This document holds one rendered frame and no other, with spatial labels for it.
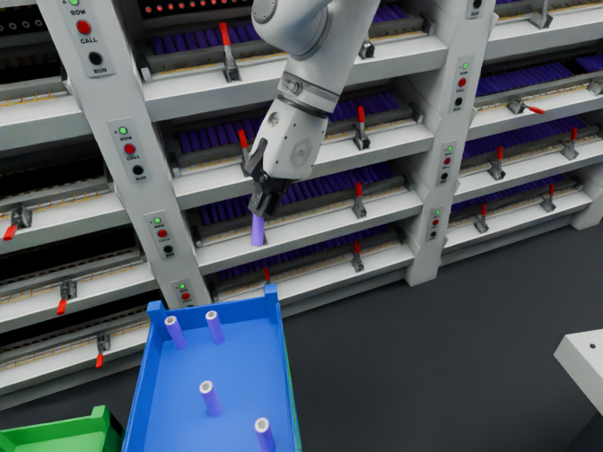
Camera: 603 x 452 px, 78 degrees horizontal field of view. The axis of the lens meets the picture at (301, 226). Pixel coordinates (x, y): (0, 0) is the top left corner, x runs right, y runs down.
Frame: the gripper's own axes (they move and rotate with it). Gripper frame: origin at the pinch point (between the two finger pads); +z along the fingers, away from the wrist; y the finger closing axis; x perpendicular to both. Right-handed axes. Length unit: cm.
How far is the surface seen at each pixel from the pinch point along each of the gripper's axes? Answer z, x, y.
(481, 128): -24, -8, 59
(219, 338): 21.7, -5.4, -4.9
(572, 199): -17, -33, 115
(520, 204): -9, -21, 102
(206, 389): 19.6, -13.3, -13.9
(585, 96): -42, -21, 85
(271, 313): 16.1, -8.5, 1.5
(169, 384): 27.5, -5.6, -12.3
